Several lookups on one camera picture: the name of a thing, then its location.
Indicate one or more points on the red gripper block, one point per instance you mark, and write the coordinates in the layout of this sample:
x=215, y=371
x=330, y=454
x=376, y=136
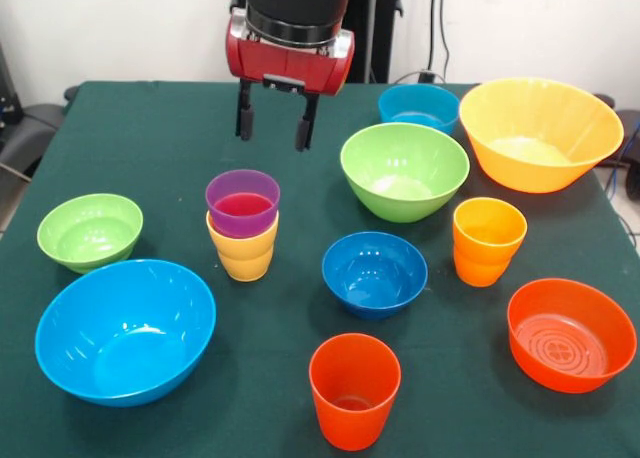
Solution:
x=285, y=68

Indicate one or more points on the purple plastic cup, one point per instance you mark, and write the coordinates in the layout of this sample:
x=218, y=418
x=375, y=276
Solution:
x=242, y=185

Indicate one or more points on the yellow ribbed plastic cup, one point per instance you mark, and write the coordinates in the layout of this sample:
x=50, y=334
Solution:
x=245, y=255

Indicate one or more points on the red plastic cup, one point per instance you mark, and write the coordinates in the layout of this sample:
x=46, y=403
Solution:
x=350, y=413

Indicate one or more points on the dark green tablecloth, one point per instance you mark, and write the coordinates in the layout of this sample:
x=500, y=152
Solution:
x=150, y=153

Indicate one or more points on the large green bowl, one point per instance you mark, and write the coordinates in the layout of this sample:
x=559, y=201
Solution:
x=405, y=178

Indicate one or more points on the small light blue bowl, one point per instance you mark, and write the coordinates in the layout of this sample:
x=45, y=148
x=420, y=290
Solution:
x=417, y=103

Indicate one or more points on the dark blue bowl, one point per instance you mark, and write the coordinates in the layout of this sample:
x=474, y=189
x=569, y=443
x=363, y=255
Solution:
x=375, y=283

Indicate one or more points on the small green ribbed bowl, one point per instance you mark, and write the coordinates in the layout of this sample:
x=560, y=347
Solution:
x=90, y=233

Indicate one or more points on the orange ribbed plastic cup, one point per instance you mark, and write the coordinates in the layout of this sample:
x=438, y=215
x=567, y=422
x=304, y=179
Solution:
x=487, y=248

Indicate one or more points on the large light blue bowl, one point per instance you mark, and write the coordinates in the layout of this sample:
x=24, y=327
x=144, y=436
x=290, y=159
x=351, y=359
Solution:
x=125, y=333

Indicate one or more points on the large yellow bowl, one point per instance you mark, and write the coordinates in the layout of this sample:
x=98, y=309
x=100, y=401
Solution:
x=540, y=133

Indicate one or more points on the red plastic bowl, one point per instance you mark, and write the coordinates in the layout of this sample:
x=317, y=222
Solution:
x=565, y=343

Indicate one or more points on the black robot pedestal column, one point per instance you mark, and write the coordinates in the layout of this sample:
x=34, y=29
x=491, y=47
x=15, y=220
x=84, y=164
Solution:
x=385, y=38

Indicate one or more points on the dark grey pedestal leg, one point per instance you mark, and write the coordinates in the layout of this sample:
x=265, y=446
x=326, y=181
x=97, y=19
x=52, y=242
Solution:
x=30, y=128

